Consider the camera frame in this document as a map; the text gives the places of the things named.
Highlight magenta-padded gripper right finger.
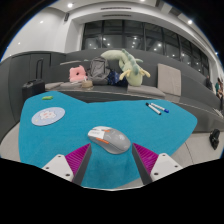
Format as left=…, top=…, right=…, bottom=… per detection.
left=131, top=142, right=184, bottom=186

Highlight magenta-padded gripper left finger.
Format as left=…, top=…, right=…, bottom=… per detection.
left=41, top=143, right=93, bottom=186

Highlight grey computer mouse orange accents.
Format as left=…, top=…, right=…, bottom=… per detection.
left=87, top=125, right=132, bottom=155

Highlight round light blue mouse pad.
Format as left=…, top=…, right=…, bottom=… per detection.
left=31, top=106, right=66, bottom=127

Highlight white marker blue cap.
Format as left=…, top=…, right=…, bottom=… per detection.
left=149, top=102, right=170, bottom=114

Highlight black bag on floor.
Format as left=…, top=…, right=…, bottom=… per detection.
left=208, top=128, right=221, bottom=150

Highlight grey flat seat cushion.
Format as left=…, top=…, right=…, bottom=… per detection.
left=60, top=81, right=84, bottom=90
left=126, top=83, right=167, bottom=98
left=44, top=81, right=65, bottom=91

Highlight black suitcase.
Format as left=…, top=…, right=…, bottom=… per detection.
left=21, top=59, right=46, bottom=103

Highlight beige hat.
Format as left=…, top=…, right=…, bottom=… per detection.
left=80, top=79, right=94, bottom=89

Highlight grey upright back cushion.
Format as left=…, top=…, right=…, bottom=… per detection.
left=157, top=63, right=183, bottom=97

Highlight pink plush cushion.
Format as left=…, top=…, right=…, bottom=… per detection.
left=68, top=65, right=88, bottom=83

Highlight person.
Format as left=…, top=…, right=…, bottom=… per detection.
left=205, top=74, right=214, bottom=91
left=214, top=77, right=224, bottom=100

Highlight green plush dragon toy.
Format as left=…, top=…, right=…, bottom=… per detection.
left=100, top=48, right=152, bottom=88

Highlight dark blue patterned bag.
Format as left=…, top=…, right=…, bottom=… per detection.
left=107, top=69, right=128, bottom=88

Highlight grey backpack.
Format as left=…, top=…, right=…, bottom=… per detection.
left=87, top=56, right=111, bottom=85

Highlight ceiling lights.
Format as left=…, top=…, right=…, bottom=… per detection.
left=38, top=0, right=194, bottom=26

